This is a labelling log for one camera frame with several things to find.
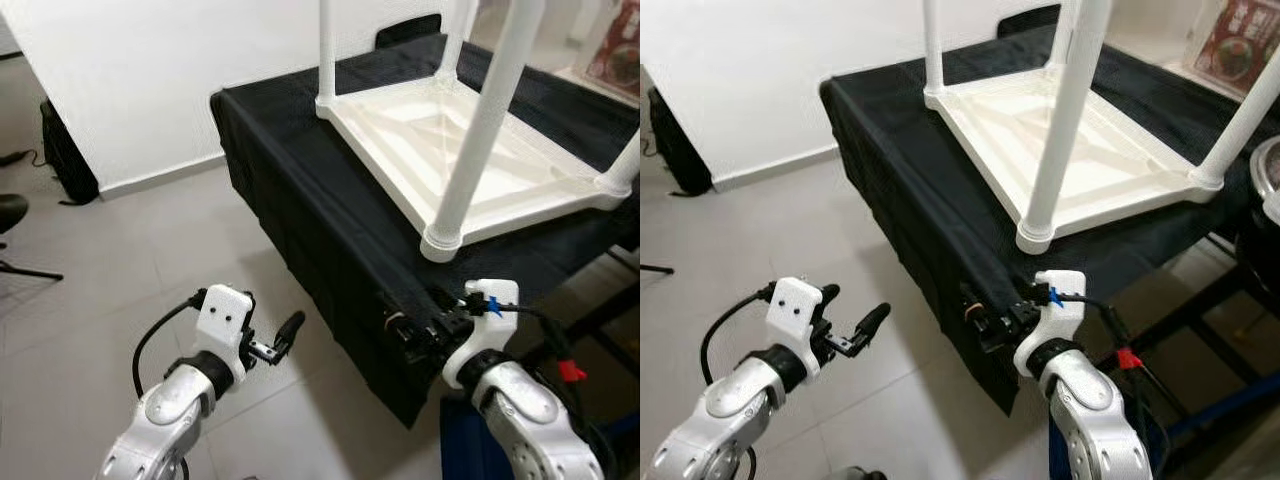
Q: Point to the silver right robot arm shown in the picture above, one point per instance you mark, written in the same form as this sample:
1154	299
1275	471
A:
520	420
1090	410

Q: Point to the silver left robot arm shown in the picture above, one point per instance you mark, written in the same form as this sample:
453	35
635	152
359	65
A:
720	415
165	420

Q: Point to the black tablecloth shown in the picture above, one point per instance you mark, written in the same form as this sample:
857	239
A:
320	200
920	200

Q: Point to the black robot left foot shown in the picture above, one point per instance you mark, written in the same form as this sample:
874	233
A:
865	474

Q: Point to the black floor stand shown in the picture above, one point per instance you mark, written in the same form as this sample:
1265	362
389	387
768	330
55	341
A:
12	210
655	268

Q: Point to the black floor bin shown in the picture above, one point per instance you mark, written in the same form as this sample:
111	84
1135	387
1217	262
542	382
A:
70	155
682	145

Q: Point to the round steel pan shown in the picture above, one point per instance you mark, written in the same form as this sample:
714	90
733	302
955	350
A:
1268	180

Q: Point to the red food poster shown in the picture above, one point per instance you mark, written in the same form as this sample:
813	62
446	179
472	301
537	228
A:
618	50
1240	45

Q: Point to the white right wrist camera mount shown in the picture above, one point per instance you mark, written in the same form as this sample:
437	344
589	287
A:
1062	300
490	295

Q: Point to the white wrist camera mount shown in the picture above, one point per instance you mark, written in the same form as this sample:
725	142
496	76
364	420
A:
490	295
1062	300
222	320
793	310

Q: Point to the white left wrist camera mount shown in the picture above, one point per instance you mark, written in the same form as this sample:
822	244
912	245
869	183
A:
793	310
222	320

